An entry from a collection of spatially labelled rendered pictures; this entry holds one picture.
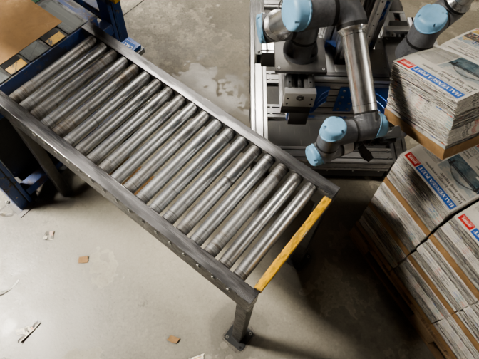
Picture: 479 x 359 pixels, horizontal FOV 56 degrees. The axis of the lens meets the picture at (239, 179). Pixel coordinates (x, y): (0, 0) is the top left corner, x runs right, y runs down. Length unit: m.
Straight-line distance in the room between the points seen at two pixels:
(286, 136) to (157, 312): 1.15
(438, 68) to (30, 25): 1.69
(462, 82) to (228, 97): 1.71
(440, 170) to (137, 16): 2.38
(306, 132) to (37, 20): 1.44
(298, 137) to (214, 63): 0.89
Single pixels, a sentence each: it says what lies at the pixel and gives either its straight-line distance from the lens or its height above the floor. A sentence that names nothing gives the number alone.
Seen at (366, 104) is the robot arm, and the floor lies 1.16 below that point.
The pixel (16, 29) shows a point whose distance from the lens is 2.31.
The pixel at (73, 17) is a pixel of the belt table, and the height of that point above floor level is 0.80.
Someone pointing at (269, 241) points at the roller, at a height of 0.80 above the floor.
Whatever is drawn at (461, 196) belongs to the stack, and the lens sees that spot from 1.82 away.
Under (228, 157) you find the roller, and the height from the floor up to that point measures 0.80.
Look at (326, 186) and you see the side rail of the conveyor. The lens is 1.70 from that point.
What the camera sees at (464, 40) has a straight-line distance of 1.75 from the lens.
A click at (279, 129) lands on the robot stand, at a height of 0.21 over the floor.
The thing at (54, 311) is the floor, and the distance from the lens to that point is 2.45.
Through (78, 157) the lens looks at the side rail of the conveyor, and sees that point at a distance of 1.79.
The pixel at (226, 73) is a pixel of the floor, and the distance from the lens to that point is 3.03.
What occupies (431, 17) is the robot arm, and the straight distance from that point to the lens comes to 2.03.
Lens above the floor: 2.26
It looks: 61 degrees down
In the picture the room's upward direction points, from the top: 4 degrees clockwise
